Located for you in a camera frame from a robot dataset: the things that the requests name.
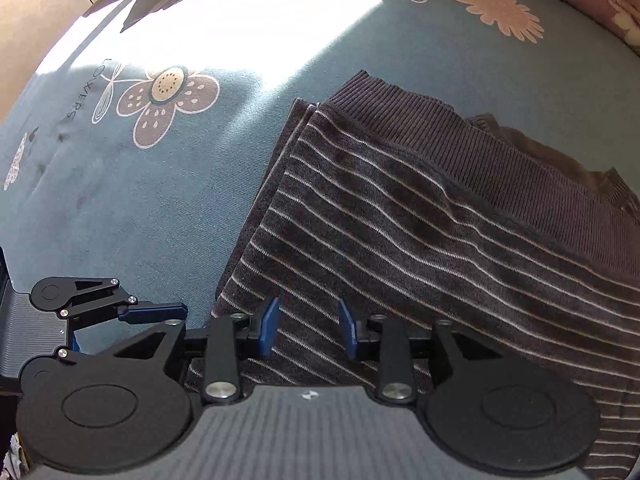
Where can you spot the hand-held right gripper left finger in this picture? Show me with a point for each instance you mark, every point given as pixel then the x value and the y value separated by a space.
pixel 270 325

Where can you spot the grey striped knit sweater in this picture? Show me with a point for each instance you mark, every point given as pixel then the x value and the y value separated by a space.
pixel 425 235

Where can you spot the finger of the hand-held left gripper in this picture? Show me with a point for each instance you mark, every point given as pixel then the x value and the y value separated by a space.
pixel 67 355
pixel 150 312

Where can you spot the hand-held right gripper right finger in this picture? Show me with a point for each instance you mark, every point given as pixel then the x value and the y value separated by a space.
pixel 348 330

